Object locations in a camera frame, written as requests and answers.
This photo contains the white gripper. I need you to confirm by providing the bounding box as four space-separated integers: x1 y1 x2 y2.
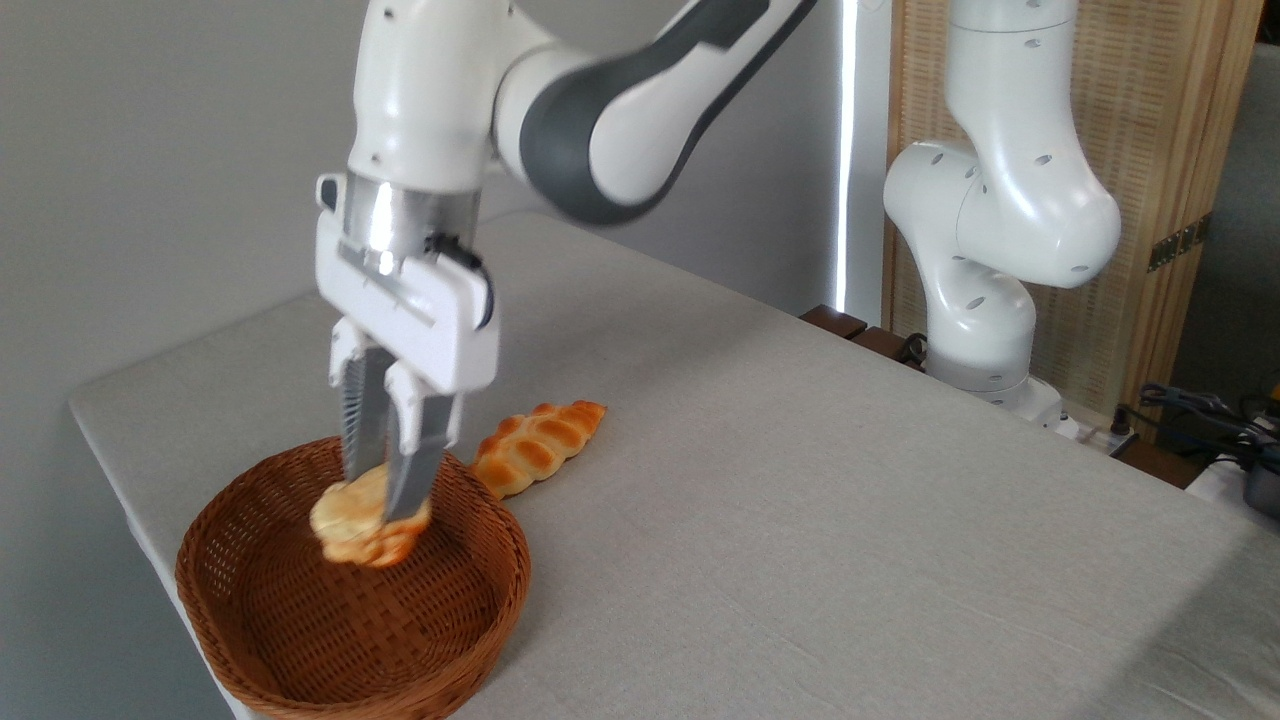
314 172 502 524

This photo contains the round puffy bread roll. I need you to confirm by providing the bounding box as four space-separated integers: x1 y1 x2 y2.
308 461 434 570

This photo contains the braided golden bread loaf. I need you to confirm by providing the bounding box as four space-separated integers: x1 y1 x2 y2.
469 399 609 501

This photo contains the brown wicker basket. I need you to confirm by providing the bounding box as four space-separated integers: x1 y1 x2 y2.
174 435 533 720

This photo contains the grey tablecloth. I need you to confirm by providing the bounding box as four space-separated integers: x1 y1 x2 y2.
67 211 1280 720

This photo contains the dark brown wooden block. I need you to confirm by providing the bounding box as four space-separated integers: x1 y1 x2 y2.
850 325 927 372
799 304 870 342

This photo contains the white power strip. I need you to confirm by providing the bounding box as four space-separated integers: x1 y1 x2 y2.
1050 412 1142 459

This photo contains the dark metal screen hinge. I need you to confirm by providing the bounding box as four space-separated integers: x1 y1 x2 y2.
1146 212 1214 274

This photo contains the wooden rattan folding screen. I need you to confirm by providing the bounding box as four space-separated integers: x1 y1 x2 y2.
885 0 1267 423

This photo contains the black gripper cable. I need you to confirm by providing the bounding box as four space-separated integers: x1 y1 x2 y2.
424 232 497 332

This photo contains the black cable bundle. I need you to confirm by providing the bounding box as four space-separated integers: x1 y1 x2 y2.
1112 383 1280 473

